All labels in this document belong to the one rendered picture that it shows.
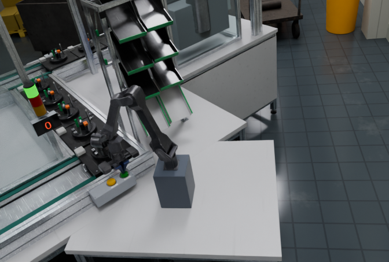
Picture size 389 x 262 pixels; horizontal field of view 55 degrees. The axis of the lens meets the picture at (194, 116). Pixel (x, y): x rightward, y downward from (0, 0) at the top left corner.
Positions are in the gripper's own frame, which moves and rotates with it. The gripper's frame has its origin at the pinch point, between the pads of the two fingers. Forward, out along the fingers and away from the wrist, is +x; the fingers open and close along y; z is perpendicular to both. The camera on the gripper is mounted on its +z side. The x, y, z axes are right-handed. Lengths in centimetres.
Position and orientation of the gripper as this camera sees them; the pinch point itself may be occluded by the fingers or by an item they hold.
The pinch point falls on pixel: (121, 168)
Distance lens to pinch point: 178.9
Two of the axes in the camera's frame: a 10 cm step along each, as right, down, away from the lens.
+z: -6.3, -3.9, 6.8
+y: -7.7, 4.4, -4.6
